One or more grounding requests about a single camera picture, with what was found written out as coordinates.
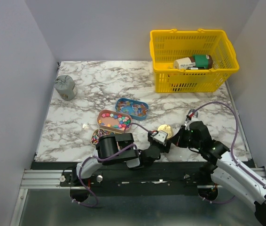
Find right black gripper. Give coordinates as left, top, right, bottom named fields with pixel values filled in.
left=169, top=125, right=202, bottom=150

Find pink tray star candies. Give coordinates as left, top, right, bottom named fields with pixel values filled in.
left=97, top=109, right=132, bottom=133

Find blue tray clear lollipops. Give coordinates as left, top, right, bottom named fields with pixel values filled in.
left=115, top=98, right=149, bottom=121

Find beige tray rainbow lollipops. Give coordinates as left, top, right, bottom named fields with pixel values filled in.
left=90, top=129, right=112, bottom=145

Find silver metal scoop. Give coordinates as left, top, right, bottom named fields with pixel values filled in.
left=188, top=109, right=198, bottom=118

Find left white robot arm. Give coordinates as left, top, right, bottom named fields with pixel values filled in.
left=70, top=131, right=172, bottom=186

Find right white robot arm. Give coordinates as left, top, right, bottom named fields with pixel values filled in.
left=171, top=121, right=266, bottom=226

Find green brown bottle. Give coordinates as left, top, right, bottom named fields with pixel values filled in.
left=173, top=55, right=213, bottom=70

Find yellow plastic basket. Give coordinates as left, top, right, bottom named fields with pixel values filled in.
left=149, top=29, right=239, bottom=93

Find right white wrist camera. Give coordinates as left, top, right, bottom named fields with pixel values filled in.
left=184, top=115, right=200, bottom=130

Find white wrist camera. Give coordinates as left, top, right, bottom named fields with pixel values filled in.
left=184, top=115, right=200, bottom=130
left=151, top=130, right=168, bottom=145

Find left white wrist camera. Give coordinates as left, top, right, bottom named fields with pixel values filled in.
left=151, top=130, right=168, bottom=145

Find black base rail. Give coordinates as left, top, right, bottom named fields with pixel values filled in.
left=21, top=161, right=214, bottom=196

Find grey drawstring pouch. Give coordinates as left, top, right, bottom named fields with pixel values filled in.
left=54, top=75, right=77, bottom=101

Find aluminium frame rail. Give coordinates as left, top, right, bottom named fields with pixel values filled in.
left=21, top=166, right=266, bottom=189

